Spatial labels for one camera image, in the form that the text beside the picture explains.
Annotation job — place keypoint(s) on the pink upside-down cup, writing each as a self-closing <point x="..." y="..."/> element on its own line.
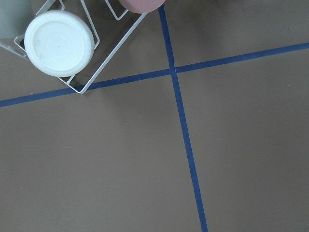
<point x="141" y="6"/>

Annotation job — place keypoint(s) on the grey-blue upside-down cup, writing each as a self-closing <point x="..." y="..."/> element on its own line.
<point x="15" y="16"/>

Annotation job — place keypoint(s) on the white wire cup rack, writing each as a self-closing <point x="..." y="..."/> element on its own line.
<point x="109" y="23"/>

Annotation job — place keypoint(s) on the white upside-down cup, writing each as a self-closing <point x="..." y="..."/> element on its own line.
<point x="59" y="43"/>

